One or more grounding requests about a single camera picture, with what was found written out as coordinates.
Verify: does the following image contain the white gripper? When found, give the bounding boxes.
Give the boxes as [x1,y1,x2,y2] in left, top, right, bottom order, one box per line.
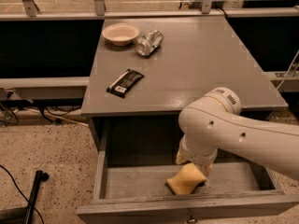
[176,134,218,176]

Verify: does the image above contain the yellow sponge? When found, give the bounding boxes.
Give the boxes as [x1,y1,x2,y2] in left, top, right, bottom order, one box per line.
[166,163,206,195]

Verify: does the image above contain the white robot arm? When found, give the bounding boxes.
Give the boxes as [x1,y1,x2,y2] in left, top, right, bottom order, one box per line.
[178,87,299,180]

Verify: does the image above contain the open grey top drawer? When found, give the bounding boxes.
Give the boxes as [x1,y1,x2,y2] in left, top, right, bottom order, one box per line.
[76,113,299,224]

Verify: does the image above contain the grey cabinet counter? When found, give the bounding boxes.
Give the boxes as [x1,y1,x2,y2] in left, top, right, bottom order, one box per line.
[80,15,289,152]

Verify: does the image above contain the black snack bar wrapper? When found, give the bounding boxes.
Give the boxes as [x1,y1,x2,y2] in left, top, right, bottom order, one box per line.
[107,69,144,98]

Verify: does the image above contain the crushed silver can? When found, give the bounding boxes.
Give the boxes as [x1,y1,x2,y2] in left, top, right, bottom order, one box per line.
[135,30,164,57]

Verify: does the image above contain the beige bowl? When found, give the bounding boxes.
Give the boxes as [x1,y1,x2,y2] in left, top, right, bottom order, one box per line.
[102,23,140,47]

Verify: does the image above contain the black stand leg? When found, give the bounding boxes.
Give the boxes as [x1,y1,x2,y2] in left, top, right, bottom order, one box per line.
[0,169,50,224]

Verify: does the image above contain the metal window railing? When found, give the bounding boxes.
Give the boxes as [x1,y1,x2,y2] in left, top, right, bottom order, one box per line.
[0,0,299,21]

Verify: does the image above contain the cables under ledge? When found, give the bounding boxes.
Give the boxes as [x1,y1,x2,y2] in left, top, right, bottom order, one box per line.
[0,91,82,128]

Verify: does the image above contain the black floor cable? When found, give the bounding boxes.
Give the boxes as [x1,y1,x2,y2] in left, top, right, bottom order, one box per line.
[0,164,45,224]

